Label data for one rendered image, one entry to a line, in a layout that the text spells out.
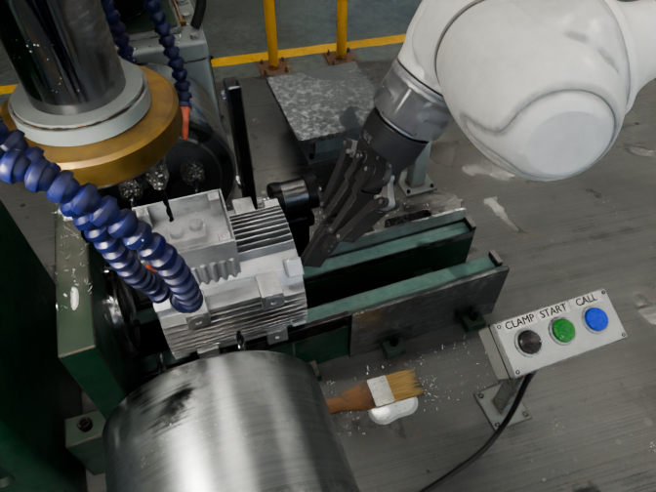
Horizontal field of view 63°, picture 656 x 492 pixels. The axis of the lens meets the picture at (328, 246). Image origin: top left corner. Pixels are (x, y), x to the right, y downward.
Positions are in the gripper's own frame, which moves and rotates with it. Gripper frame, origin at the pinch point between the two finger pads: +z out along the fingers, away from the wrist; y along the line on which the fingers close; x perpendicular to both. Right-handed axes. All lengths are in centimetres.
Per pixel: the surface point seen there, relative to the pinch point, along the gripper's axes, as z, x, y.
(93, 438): 34.0, -22.1, 7.5
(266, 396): 2.3, -13.6, 21.0
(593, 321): -11.8, 26.9, 21.2
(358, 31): 39, 152, -253
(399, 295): 9.1, 21.2, -0.4
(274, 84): 10, 19, -69
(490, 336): -4.2, 16.7, 18.0
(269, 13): 41, 81, -225
